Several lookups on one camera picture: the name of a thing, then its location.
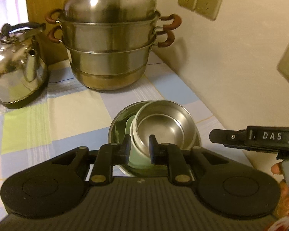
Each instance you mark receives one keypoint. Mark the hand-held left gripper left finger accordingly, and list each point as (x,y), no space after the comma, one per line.
(127,149)

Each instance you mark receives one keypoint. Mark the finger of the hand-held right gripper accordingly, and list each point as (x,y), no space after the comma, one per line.
(226,137)

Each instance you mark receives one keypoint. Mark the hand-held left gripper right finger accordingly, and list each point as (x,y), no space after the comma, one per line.
(152,149)

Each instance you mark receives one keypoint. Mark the green square plate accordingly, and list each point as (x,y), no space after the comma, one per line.
(128,134)

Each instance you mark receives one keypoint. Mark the large shallow steel plate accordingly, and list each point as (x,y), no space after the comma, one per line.
(116,130)

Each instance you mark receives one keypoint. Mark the small steel bowl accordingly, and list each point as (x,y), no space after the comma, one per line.
(163,130)

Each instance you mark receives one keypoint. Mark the person's right hand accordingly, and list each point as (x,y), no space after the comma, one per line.
(285,199)

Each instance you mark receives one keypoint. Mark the checkered tablecloth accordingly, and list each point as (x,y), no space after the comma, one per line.
(62,115)

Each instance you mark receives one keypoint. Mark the red and white cloth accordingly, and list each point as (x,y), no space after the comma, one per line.
(285,222)

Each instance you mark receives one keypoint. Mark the steel steamer pot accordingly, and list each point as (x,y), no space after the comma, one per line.
(108,53)

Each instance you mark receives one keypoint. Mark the steel kettle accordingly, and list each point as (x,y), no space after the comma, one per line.
(12,77)

